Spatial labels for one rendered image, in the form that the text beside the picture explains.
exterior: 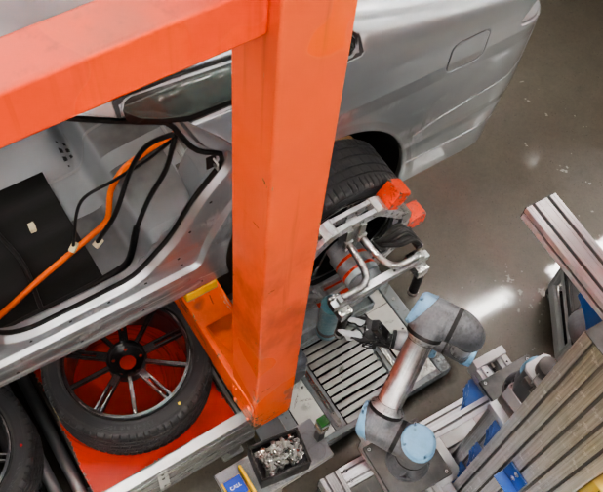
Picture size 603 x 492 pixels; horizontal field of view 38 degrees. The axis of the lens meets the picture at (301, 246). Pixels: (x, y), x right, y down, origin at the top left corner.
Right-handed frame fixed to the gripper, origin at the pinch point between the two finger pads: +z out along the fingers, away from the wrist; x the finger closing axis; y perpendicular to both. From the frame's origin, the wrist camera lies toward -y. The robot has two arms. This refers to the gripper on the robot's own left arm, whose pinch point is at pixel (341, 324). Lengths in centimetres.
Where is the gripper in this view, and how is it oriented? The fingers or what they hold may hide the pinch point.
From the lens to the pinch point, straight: 318.6
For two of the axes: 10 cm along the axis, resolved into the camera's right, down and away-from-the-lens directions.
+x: 2.1, -8.4, 4.9
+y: -0.7, 4.9, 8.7
